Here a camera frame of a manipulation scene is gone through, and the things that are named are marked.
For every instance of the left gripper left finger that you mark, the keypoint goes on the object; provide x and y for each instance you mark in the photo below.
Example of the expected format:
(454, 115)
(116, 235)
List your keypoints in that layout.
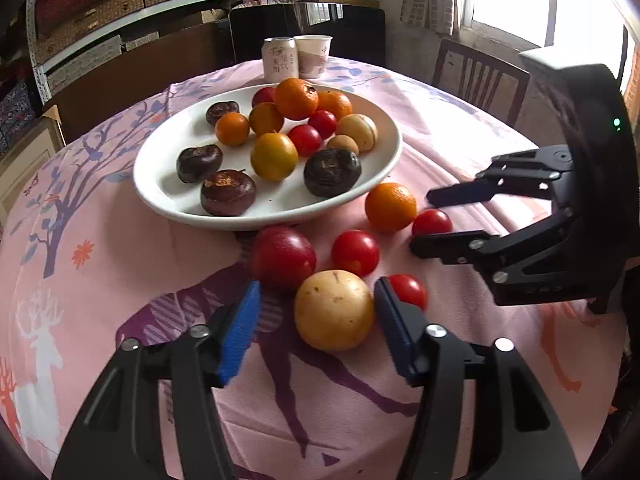
(236, 333)

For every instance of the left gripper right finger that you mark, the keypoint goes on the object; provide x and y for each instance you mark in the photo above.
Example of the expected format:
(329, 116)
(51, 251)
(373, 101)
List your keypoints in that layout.
(403, 326)

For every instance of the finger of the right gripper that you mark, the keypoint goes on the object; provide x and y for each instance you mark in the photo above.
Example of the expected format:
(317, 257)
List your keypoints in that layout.
(470, 249)
(470, 192)

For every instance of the red cherry tomato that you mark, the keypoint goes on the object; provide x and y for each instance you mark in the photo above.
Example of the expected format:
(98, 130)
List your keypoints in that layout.
(408, 289)

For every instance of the dark red plum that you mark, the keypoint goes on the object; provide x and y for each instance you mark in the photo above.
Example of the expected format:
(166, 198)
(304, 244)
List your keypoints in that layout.
(281, 259)

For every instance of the pale yellow round fruit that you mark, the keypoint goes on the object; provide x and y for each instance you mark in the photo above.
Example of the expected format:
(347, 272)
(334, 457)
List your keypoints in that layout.
(334, 310)

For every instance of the dark wooden chair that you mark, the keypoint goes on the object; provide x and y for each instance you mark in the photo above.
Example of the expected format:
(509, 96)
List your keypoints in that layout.
(480, 76)

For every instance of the small red tomato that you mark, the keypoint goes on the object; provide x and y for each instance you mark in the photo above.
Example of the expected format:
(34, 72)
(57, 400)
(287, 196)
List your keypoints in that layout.
(324, 122)
(355, 251)
(306, 139)

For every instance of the orange beside plate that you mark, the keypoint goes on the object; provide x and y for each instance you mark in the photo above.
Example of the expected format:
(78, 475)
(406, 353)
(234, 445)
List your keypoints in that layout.
(390, 207)

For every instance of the dark purple mangosteen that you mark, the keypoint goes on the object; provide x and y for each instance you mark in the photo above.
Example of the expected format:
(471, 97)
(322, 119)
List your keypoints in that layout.
(228, 193)

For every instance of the white oval plate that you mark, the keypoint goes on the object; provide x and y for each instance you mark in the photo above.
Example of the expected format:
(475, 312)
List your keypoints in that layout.
(157, 183)

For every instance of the pink deer print tablecloth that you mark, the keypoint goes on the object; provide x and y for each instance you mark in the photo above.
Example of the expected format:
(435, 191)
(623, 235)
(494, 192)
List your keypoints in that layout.
(85, 264)

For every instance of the dark purple wrinkled fruit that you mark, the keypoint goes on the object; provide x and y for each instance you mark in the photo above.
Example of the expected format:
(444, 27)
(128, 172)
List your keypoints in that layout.
(331, 172)

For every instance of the small tan fruit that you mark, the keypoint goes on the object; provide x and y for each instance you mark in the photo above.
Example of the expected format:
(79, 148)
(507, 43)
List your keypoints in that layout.
(344, 143)

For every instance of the small orange on plate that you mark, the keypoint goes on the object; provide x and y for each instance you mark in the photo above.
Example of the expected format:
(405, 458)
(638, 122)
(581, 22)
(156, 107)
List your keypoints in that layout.
(232, 129)

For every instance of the small yellow-orange citrus on plate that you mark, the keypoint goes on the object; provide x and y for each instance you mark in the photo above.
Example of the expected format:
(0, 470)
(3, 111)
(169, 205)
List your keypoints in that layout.
(265, 118)

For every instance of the small orange citrus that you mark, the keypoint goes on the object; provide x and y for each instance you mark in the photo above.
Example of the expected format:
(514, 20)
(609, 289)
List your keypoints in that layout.
(335, 102)

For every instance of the dark brown fruit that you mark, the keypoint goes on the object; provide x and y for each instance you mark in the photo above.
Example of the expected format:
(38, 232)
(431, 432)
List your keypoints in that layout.
(219, 109)

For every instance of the large orange mandarin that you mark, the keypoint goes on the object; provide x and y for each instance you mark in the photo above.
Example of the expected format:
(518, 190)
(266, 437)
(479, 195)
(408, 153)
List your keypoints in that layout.
(296, 99)

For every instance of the white paper cup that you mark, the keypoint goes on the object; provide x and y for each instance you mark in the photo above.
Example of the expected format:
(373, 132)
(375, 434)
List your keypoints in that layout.
(313, 54)

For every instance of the white drink can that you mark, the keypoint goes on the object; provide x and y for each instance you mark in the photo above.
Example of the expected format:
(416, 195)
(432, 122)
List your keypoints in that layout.
(279, 59)

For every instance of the framed picture leaning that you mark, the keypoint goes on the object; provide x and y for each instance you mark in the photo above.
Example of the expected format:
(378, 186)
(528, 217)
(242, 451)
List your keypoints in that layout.
(20, 164)

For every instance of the white metal shelf unit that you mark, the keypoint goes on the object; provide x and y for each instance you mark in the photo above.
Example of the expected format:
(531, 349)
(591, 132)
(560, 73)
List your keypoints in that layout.
(175, 0)

